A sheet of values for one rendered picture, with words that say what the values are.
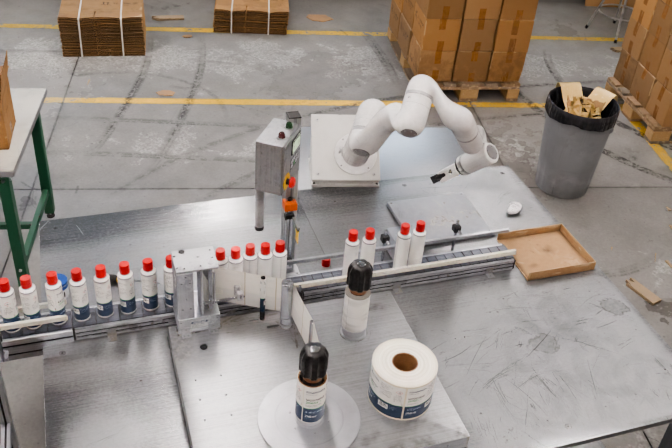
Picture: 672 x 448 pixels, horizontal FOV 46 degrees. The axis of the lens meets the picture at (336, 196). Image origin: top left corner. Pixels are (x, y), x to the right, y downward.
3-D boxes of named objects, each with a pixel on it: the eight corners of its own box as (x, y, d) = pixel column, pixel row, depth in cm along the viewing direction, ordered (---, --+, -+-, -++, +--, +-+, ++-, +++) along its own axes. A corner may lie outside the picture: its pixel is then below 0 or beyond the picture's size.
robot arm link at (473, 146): (451, 104, 294) (466, 137, 321) (454, 143, 288) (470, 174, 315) (475, 100, 291) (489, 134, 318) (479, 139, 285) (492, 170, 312)
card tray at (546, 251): (527, 280, 306) (529, 272, 304) (496, 240, 326) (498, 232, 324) (593, 269, 315) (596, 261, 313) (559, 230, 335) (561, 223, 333)
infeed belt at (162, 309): (74, 336, 264) (72, 327, 261) (72, 319, 270) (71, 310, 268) (512, 265, 312) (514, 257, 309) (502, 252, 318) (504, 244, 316)
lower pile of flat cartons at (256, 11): (212, 32, 680) (212, 8, 668) (216, 9, 724) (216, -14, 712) (288, 36, 686) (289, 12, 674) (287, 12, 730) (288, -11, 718)
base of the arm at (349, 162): (332, 172, 348) (337, 161, 330) (335, 131, 352) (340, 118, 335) (375, 176, 350) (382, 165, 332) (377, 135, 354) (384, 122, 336)
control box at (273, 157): (254, 189, 263) (254, 140, 252) (272, 164, 277) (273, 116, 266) (282, 196, 261) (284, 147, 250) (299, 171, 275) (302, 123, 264)
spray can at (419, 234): (410, 270, 298) (417, 227, 286) (405, 262, 302) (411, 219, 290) (422, 268, 300) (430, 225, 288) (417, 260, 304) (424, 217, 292)
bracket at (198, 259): (175, 274, 248) (175, 272, 247) (170, 253, 256) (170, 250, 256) (218, 268, 252) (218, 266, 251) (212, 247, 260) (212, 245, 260)
